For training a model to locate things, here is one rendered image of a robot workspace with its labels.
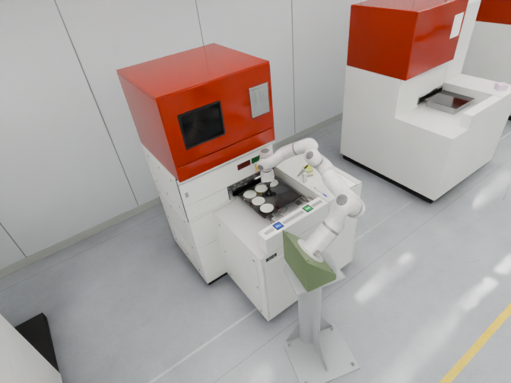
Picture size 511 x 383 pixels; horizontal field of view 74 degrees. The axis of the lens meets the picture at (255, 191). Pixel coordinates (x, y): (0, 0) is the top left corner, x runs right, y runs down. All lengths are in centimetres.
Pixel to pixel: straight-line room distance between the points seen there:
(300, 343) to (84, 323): 183
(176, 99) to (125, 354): 200
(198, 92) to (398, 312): 225
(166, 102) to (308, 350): 200
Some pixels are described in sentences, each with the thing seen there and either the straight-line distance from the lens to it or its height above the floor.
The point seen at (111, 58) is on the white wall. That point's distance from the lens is 353.
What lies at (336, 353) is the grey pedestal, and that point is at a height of 1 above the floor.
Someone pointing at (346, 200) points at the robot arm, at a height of 130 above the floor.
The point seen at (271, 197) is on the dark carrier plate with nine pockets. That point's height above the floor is 90.
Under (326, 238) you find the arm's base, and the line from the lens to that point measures 199.
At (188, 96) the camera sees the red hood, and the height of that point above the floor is 177.
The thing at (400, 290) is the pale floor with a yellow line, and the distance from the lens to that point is 320.
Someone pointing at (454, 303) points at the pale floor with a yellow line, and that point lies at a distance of 326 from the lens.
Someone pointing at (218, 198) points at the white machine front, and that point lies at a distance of 260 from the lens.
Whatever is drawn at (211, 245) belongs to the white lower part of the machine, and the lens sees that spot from 284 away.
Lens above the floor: 251
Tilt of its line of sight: 38 degrees down
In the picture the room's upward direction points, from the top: 7 degrees counter-clockwise
